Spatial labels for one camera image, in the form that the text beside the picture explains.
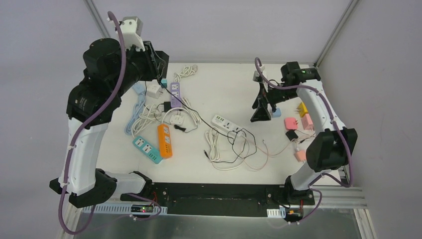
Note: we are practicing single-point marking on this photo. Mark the teal power strip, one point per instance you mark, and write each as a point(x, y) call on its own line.
point(147, 149)

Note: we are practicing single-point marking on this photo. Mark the white round socket adapter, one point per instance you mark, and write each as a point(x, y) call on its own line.
point(177, 119)

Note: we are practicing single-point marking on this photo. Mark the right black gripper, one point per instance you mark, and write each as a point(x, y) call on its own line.
point(263, 99)

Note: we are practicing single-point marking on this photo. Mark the small pink charger plug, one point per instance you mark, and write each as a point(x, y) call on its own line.
point(300, 155)

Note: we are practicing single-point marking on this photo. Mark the orange power strip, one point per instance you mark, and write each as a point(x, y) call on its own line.
point(164, 139)

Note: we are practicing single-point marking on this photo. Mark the white USB power strip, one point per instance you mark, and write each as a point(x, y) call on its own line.
point(225, 125)

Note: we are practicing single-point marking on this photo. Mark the black small plug adapter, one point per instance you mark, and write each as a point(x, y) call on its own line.
point(167, 106)

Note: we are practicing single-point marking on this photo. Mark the white cube socket adapter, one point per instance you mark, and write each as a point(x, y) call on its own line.
point(154, 91)

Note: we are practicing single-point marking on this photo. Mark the light blue power strip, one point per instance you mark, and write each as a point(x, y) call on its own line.
point(139, 88)

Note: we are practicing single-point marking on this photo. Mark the purple power strip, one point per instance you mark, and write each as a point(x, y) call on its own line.
point(175, 95)

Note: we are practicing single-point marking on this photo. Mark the pink plug adapter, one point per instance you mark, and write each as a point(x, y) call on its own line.
point(291, 123)

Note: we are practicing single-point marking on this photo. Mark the light blue small adapter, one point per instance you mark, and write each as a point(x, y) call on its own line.
point(276, 113)

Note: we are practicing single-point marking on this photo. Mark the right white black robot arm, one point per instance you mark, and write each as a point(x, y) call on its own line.
point(329, 154)

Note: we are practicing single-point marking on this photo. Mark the black power adapter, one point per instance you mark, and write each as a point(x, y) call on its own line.
point(291, 135)

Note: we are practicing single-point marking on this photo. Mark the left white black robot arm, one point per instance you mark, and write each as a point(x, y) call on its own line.
point(112, 67)

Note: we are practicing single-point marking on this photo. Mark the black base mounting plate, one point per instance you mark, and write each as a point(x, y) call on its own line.
point(237, 200)

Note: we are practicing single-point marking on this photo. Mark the pink cube socket adapter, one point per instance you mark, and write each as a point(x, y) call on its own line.
point(307, 122)

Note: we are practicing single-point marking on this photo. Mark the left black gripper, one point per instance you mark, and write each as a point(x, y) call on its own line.
point(158, 62)

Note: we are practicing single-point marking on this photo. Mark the yellow cube socket adapter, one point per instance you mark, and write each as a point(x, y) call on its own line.
point(302, 109)

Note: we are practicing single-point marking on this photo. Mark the teal small charger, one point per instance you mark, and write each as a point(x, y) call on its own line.
point(164, 83)

